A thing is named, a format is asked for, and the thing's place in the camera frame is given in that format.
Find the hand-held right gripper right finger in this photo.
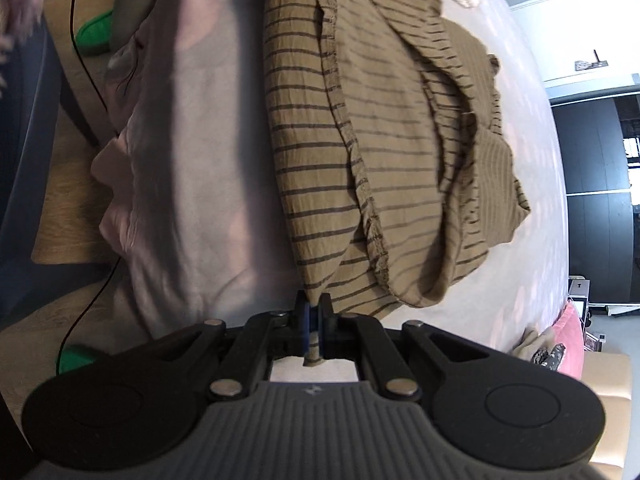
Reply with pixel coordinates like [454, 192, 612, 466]
[319, 293, 490, 403]

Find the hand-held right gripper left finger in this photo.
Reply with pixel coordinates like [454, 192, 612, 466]
[140, 291, 308, 403]

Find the brown striped shirt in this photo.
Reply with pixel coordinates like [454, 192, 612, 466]
[262, 0, 532, 366]

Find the green slipper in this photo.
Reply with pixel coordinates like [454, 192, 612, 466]
[75, 7, 117, 57]
[56, 344, 99, 376]

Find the dark floral cloth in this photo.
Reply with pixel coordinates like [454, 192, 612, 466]
[532, 342, 568, 372]

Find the pink pillow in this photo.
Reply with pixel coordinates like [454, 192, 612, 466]
[555, 300, 586, 381]

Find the white shelf unit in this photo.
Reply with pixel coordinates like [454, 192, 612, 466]
[567, 275, 640, 356]

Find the beige headboard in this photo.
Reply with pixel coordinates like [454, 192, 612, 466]
[582, 352, 633, 480]

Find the dark blue chair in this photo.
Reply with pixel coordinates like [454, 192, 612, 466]
[0, 10, 121, 326]

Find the black wardrobe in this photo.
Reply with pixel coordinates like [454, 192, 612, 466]
[545, 85, 640, 306]

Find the white door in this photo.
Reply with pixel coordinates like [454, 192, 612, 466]
[510, 0, 640, 86]

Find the metal door handle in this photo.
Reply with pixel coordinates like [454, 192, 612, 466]
[575, 50, 608, 72]

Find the black cable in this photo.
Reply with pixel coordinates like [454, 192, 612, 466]
[59, 0, 126, 361]

